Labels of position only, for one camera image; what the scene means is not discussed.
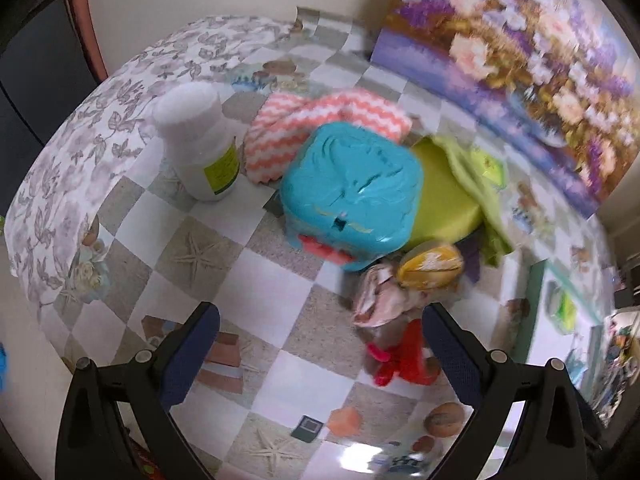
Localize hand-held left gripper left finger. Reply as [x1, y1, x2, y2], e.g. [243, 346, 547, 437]
[56, 301, 222, 480]

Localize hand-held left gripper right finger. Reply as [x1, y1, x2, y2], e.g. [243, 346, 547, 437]
[421, 302, 608, 480]

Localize red tape roll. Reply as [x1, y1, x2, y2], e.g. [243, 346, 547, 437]
[365, 317, 443, 387]

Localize pink fabric item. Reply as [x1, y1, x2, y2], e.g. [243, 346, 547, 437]
[351, 265, 426, 331]

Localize leopard print purple cloth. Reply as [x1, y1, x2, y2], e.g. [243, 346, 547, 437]
[460, 242, 483, 283]

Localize teal-edged white tray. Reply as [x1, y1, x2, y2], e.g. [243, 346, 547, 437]
[520, 260, 616, 401]

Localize yellow-green sponge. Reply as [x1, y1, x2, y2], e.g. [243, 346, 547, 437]
[405, 137, 483, 251]

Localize light green cloth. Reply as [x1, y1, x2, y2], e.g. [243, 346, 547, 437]
[435, 135, 513, 267]

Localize green tissue packet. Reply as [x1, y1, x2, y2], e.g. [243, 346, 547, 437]
[470, 152, 503, 186]

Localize pink white striped fluffy sock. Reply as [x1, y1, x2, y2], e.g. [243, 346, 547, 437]
[244, 87, 413, 186]

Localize checkered printed table cover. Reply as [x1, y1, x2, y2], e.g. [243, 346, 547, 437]
[40, 7, 621, 480]

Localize colourful craft clutter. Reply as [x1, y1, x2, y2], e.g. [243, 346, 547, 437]
[600, 310, 637, 426]

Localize teal plastic box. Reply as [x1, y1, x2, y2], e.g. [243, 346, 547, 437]
[279, 121, 426, 273]

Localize white plastic bottle green label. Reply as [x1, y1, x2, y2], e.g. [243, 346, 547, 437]
[152, 82, 242, 202]

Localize grey floral tablecloth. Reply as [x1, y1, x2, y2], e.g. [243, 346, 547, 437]
[5, 15, 301, 311]

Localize flower painting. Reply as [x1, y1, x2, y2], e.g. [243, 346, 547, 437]
[372, 0, 640, 218]

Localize dark furniture panel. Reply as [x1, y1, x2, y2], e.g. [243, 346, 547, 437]
[0, 0, 107, 211]

